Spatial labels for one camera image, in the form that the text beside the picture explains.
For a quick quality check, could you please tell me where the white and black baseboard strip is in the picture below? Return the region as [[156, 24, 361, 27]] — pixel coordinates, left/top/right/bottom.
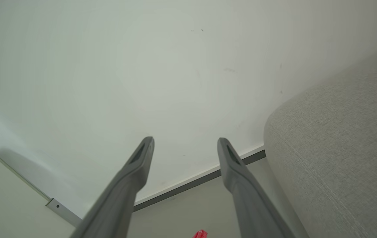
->
[[133, 145, 267, 212]]

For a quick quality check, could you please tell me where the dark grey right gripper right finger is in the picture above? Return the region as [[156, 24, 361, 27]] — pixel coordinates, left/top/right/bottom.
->
[[217, 138, 296, 238]]

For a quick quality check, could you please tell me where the cream partition panel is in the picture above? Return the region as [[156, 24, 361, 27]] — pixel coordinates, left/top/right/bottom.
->
[[0, 142, 76, 238]]

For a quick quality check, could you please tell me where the grey metal frame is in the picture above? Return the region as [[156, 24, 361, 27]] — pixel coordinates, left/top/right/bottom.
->
[[0, 136, 83, 227]]

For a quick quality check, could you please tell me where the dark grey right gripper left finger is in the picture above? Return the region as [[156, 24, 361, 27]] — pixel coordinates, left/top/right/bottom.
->
[[70, 136, 155, 238]]

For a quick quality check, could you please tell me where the grey fabric sofa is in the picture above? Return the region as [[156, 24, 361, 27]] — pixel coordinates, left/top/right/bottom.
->
[[264, 40, 377, 238]]

